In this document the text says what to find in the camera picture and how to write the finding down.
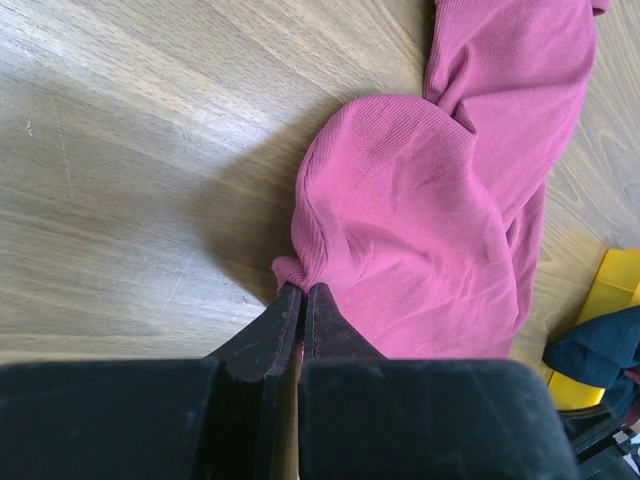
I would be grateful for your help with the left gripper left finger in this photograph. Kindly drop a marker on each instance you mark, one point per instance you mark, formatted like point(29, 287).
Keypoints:
point(228, 415)

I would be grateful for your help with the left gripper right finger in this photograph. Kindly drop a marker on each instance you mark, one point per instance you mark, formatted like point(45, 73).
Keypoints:
point(362, 416)

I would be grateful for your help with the maroon tank top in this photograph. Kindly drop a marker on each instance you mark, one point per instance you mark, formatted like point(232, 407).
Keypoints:
point(424, 214)

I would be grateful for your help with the navy blue tank top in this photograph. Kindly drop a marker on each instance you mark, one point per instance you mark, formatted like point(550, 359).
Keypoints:
point(603, 352)

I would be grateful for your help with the yellow plastic tray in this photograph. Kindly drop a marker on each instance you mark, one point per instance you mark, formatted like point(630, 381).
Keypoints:
point(615, 288)

